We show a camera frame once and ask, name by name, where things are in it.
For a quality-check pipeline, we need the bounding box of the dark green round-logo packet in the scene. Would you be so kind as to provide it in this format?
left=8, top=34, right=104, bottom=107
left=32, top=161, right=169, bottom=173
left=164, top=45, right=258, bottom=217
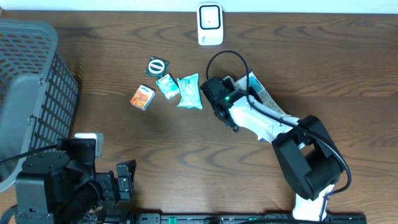
left=145, top=57, right=169, bottom=79

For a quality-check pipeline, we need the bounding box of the orange tissue pack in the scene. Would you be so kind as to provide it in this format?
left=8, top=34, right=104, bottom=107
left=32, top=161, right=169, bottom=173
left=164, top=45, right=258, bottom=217
left=130, top=85, right=155, bottom=111

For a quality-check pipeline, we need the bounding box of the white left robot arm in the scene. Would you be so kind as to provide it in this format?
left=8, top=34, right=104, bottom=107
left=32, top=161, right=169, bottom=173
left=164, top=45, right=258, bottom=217
left=1, top=139, right=136, bottom=223

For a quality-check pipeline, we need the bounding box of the dark grey plastic basket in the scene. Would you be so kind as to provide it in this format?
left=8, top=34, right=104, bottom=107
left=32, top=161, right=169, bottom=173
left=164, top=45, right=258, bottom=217
left=0, top=17, right=80, bottom=193

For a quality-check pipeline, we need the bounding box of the white barcode scanner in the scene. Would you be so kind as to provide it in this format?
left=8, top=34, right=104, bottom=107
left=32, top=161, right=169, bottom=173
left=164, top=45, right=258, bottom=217
left=197, top=2, right=224, bottom=46

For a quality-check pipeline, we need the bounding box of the teal wet wipes pack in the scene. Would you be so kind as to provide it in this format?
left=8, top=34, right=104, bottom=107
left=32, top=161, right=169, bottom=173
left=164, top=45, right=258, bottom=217
left=177, top=73, right=203, bottom=110

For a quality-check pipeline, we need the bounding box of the small teal tissue pack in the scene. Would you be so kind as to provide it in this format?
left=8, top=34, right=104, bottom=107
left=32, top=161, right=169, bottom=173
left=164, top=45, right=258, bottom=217
left=156, top=74, right=180, bottom=100

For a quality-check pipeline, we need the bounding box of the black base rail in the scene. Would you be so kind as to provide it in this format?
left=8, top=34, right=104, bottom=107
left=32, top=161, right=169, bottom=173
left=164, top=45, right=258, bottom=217
left=135, top=213, right=368, bottom=224

